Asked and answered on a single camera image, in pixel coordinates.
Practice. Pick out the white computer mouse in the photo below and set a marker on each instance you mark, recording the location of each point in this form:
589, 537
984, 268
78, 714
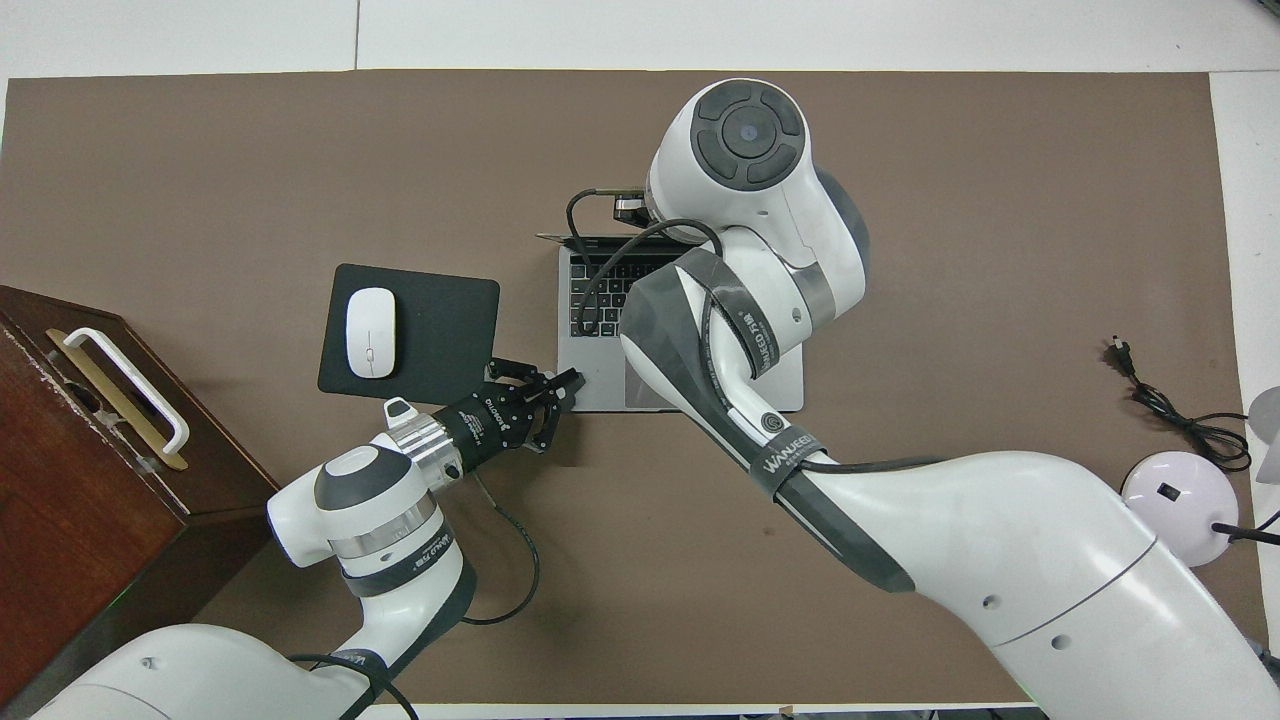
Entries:
371, 332

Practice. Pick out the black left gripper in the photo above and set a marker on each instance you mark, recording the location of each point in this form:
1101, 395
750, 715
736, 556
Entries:
495, 425

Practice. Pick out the white desk lamp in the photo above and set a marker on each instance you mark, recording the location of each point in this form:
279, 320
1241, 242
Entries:
1180, 505

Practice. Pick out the black mouse pad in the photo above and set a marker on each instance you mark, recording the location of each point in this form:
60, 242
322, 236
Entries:
440, 330

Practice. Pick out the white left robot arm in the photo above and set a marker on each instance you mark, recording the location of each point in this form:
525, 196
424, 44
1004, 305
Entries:
370, 500

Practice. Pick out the dark brown wooden box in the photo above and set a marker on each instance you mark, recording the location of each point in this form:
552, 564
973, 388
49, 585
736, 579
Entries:
70, 520

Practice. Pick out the grey laptop with apple logo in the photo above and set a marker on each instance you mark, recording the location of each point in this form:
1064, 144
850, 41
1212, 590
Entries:
590, 380

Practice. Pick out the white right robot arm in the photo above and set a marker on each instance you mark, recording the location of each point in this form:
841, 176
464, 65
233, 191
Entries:
1000, 540

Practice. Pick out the brown table mat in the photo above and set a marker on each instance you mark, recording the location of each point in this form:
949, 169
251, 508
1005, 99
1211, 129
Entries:
300, 160

